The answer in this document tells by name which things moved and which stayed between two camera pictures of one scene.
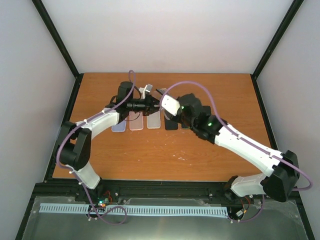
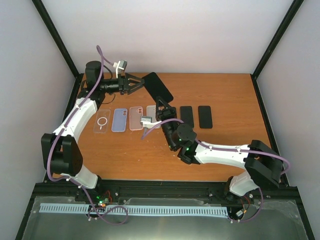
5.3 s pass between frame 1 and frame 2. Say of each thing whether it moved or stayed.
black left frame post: stayed
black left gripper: moved
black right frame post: stayed
